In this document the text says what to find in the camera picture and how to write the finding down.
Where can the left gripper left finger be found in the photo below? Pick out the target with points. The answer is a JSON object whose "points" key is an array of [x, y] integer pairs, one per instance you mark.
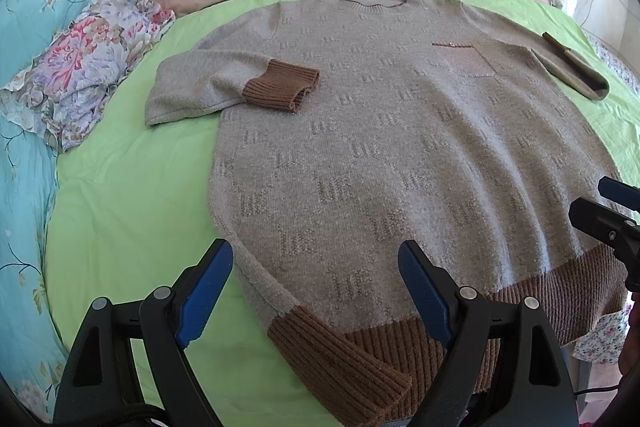
{"points": [[127, 366]]}

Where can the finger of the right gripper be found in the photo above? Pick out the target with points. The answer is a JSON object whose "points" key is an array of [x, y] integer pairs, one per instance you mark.
{"points": [[622, 193], [606, 225]]}

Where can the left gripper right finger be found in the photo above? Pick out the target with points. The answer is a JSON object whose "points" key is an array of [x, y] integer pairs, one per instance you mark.
{"points": [[503, 365]]}

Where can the grey brown knit sweater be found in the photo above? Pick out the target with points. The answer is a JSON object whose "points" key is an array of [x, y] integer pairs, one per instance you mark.
{"points": [[348, 127]]}

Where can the person's right hand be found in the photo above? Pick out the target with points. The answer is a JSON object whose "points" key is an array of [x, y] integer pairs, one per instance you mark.
{"points": [[630, 354]]}

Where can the green bed sheet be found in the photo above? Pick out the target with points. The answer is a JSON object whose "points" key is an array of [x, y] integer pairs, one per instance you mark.
{"points": [[131, 214]]}

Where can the floral ruffled pillow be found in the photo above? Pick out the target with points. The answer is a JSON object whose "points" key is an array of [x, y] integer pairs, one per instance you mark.
{"points": [[62, 95]]}

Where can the turquoise floral blanket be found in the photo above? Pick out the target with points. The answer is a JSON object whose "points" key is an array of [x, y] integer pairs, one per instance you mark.
{"points": [[32, 353]]}

